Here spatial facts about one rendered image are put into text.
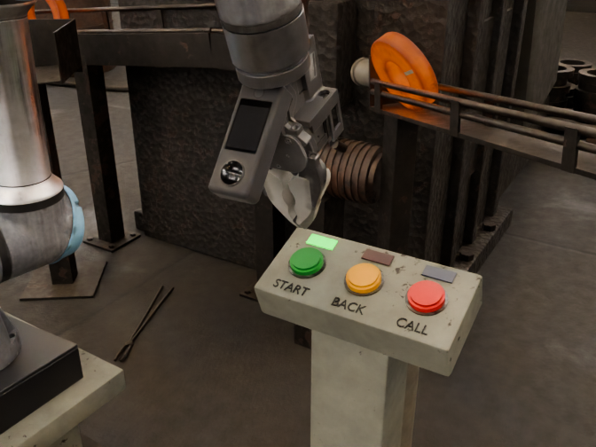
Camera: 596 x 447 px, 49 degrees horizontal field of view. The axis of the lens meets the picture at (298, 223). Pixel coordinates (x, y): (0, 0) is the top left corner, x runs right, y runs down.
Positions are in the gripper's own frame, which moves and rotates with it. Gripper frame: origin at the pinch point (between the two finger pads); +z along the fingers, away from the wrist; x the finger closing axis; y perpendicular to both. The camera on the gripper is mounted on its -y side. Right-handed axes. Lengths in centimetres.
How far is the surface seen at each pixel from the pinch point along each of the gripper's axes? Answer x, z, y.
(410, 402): -9.5, 38.0, 4.0
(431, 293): -15.6, 5.4, -0.1
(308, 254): -0.1, 5.4, 0.3
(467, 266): 7, 92, 78
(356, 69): 26, 22, 63
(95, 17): 291, 112, 216
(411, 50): 8, 9, 53
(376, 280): -9.3, 5.7, -0.4
